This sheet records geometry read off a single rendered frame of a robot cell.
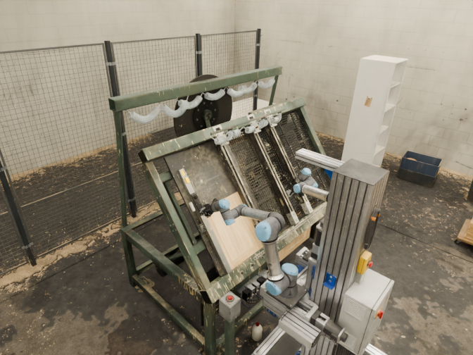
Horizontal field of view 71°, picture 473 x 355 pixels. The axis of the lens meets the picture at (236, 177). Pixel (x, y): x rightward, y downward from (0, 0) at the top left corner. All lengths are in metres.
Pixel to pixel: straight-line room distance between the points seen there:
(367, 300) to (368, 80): 4.48
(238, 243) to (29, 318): 2.34
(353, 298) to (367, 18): 6.22
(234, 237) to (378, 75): 4.14
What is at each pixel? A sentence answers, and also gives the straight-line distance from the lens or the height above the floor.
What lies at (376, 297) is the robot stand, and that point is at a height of 1.23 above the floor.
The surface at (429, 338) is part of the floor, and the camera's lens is 4.13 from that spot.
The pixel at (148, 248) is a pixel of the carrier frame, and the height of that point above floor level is 0.79.
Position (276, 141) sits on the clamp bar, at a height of 1.59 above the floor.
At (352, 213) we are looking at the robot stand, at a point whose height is 1.80.
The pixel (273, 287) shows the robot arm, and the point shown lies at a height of 1.24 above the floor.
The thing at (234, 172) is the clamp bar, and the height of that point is 1.51.
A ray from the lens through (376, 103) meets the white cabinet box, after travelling 6.29.
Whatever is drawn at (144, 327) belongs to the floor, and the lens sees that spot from 3.78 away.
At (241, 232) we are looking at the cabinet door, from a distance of 3.04.
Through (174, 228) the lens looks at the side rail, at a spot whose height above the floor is 1.32.
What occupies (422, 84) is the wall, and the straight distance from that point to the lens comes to 7.50.
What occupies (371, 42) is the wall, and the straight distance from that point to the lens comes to 7.74.
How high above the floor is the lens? 2.93
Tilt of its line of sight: 29 degrees down
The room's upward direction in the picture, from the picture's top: 1 degrees clockwise
